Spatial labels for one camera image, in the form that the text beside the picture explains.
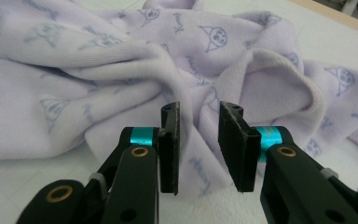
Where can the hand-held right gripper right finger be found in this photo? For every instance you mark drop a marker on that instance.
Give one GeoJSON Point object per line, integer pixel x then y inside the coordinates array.
{"type": "Point", "coordinates": [239, 149]}

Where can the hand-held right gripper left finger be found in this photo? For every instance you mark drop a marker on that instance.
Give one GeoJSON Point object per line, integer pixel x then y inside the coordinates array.
{"type": "Point", "coordinates": [169, 149]}

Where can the lilac printed towel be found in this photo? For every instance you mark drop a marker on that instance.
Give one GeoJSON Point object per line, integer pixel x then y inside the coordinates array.
{"type": "Point", "coordinates": [74, 46]}

